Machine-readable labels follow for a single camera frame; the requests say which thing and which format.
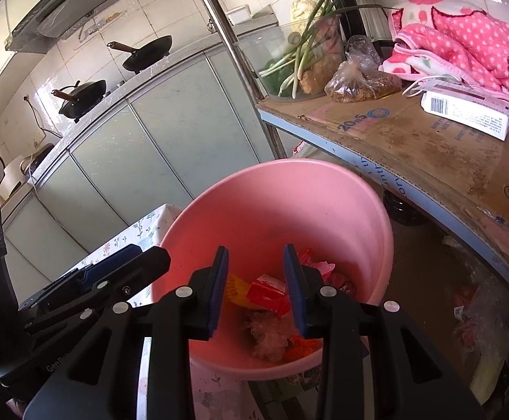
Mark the pink snack wrapper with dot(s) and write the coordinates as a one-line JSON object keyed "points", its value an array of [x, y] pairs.
{"points": [[320, 267]]}

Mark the white rice cooker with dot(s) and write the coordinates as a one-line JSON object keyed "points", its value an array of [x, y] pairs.
{"points": [[5, 177]]}

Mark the yellow snack wrapper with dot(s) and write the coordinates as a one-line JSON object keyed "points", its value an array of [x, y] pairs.
{"points": [[239, 291]]}

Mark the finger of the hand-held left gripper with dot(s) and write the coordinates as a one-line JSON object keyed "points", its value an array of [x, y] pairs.
{"points": [[147, 267], [105, 267]]}

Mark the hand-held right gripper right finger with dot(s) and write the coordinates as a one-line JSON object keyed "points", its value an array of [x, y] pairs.
{"points": [[293, 297]]}

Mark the dark electric cooker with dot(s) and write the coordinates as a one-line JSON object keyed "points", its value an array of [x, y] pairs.
{"points": [[39, 157]]}

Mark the pale cabbage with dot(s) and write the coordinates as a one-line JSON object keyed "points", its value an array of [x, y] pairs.
{"points": [[302, 13]]}

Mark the crumpled clear plastic wrap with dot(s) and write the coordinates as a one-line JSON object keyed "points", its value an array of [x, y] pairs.
{"points": [[270, 334]]}

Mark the orange snack wrapper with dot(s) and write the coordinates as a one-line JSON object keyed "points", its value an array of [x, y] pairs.
{"points": [[302, 348]]}

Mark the red snack wrapper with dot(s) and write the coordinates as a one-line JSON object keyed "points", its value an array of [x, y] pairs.
{"points": [[267, 293]]}

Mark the black blender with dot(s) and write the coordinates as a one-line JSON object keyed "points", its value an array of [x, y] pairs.
{"points": [[355, 8]]}

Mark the clear crumpled plastic bag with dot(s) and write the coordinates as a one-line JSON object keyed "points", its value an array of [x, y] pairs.
{"points": [[486, 315]]}

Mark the floral tablecloth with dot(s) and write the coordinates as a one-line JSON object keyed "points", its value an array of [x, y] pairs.
{"points": [[149, 227]]}

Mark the dark red wrapper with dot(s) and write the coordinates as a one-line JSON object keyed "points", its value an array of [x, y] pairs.
{"points": [[340, 282]]}

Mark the pink dotted blanket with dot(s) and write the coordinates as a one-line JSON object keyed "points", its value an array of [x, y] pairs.
{"points": [[464, 39]]}

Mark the black wok with lid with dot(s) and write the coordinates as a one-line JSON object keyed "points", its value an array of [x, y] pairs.
{"points": [[84, 98]]}

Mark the green onions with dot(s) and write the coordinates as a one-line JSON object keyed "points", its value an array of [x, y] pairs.
{"points": [[300, 61]]}

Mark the white plastic container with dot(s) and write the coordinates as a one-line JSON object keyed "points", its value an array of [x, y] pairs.
{"points": [[239, 14]]}

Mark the white cardboard box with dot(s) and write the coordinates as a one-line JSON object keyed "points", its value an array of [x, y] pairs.
{"points": [[469, 113]]}

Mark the green printed package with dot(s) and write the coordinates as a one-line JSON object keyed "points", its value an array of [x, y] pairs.
{"points": [[285, 387]]}

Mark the brown food in plastic bag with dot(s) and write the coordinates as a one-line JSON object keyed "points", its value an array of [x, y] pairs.
{"points": [[322, 74]]}

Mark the green kitchen counter cabinet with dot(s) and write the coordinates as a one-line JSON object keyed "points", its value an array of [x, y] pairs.
{"points": [[149, 118]]}

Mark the brown cardboard sheet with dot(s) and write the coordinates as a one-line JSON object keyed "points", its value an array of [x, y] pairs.
{"points": [[412, 140]]}

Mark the grey range hood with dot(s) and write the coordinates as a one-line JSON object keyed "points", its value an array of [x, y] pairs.
{"points": [[66, 8]]}

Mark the pink plastic basin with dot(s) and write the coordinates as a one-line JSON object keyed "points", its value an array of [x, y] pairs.
{"points": [[280, 210]]}

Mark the metal shelf rack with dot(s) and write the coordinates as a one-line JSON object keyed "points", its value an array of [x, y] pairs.
{"points": [[226, 39]]}

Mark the dark bottle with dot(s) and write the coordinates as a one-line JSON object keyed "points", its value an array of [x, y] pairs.
{"points": [[405, 210]]}

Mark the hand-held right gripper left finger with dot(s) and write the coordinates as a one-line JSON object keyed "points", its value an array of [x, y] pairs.
{"points": [[217, 297]]}

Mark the clear bag of brown spices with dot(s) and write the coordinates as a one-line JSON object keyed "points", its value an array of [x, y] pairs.
{"points": [[364, 87]]}

